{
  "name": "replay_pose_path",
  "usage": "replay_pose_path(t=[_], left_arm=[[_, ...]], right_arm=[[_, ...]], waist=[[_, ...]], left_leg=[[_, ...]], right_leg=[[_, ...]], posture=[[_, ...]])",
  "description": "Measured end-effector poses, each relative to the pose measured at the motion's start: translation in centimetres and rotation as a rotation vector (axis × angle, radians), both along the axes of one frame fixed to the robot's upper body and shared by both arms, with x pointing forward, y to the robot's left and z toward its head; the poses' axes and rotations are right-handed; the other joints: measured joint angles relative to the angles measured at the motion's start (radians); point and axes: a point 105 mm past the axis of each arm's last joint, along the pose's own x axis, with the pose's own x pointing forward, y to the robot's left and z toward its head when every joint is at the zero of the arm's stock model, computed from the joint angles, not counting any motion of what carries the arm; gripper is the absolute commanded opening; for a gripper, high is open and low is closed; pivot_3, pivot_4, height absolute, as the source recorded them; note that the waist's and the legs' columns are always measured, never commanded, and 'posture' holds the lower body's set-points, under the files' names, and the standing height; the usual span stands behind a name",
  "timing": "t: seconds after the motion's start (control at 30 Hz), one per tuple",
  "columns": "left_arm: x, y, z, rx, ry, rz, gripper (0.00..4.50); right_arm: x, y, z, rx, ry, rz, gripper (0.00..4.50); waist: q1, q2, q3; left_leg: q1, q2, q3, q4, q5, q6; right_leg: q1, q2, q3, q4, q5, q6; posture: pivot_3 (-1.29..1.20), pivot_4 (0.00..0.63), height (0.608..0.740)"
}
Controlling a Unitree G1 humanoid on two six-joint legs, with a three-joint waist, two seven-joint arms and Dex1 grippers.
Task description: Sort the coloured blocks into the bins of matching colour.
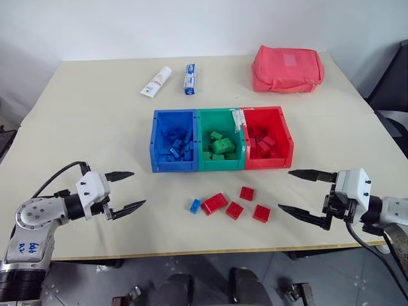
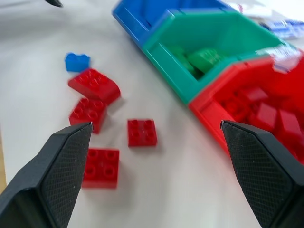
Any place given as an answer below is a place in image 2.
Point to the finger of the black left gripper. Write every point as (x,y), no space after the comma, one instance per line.
(47,180)

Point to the black pointed right gripper left finger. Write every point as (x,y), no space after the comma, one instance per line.
(54,2)

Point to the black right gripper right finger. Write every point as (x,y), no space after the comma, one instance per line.
(259,166)

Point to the red square toy brick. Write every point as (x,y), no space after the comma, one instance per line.
(89,114)
(142,133)
(102,168)

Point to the blue toy brick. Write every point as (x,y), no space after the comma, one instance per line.
(77,62)

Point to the blue plastic bin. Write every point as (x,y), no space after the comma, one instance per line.
(140,16)

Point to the red plastic bin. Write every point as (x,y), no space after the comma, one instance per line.
(261,78)

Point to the red curved toy brick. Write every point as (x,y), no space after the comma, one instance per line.
(95,84)

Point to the green toy brick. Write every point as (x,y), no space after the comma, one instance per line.
(181,59)
(206,59)

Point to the green plastic bin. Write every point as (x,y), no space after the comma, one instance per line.
(190,47)

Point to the blue and white package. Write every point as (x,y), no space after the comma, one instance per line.
(282,26)

